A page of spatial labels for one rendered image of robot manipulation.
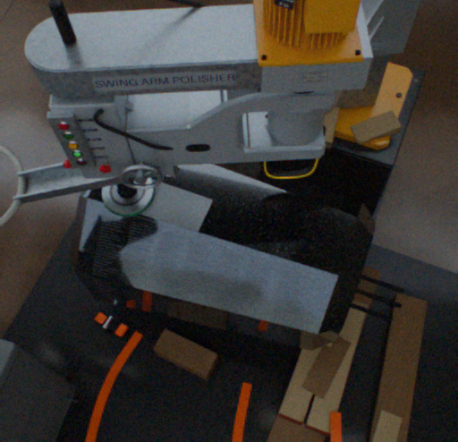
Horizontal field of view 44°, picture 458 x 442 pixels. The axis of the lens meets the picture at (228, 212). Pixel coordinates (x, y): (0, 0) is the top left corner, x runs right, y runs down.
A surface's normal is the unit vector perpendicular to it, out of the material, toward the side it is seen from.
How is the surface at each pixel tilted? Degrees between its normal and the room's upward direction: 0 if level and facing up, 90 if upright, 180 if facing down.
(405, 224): 0
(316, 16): 90
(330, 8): 90
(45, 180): 16
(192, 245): 45
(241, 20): 0
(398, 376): 0
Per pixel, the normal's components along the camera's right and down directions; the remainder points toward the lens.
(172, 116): -0.11, -0.46
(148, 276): -0.26, 0.26
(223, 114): 0.04, 0.88
